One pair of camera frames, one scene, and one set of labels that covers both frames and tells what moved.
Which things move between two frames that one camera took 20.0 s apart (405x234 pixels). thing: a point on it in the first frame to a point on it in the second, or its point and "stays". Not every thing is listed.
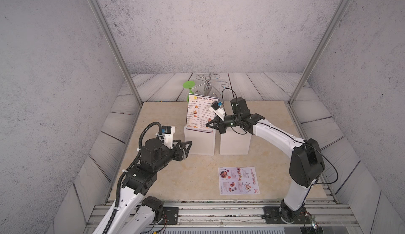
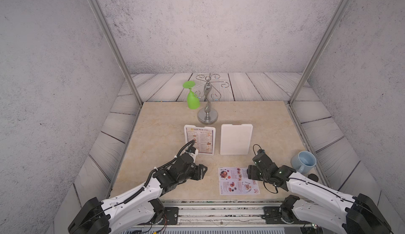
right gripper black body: (230, 121) to (254, 173)
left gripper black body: (176, 155) to (197, 173)
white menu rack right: (235, 141) stays
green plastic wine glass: (189, 84) stays
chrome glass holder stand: (208, 88) stays
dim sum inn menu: (198, 114) to (203, 137)
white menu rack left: (203, 143) stays
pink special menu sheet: (238, 181) stays
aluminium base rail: (222, 212) stays
